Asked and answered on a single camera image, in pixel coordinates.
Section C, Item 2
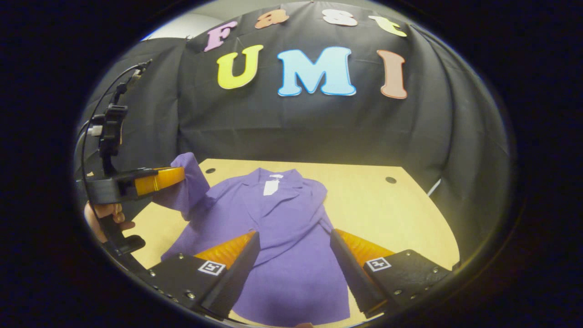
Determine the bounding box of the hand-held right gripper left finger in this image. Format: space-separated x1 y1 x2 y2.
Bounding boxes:
146 231 261 318

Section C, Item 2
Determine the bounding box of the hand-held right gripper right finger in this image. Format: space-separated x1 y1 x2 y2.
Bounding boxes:
330 229 452 318

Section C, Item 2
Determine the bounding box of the purple knit cardigan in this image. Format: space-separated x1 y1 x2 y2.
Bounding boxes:
153 153 351 328

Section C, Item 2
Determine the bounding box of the black backdrop cloth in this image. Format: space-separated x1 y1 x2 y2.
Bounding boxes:
75 0 511 274

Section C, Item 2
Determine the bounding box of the black cable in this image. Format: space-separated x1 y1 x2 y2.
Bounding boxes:
80 59 153 219

